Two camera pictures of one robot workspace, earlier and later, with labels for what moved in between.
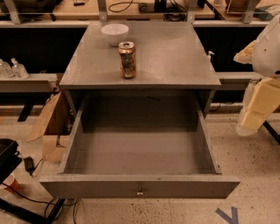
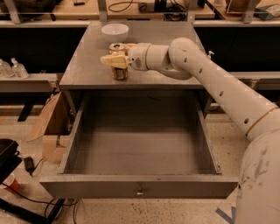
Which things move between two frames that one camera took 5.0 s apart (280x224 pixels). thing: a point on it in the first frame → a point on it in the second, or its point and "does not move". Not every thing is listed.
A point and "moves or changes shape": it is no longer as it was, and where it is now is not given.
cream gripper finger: x=245 y=56 → x=137 y=55
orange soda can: x=127 y=52 moves or changes shape
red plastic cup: x=11 y=181 does not move
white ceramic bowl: x=115 y=32 does not move
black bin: x=10 y=157 does not move
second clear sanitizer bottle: x=6 y=71 does not move
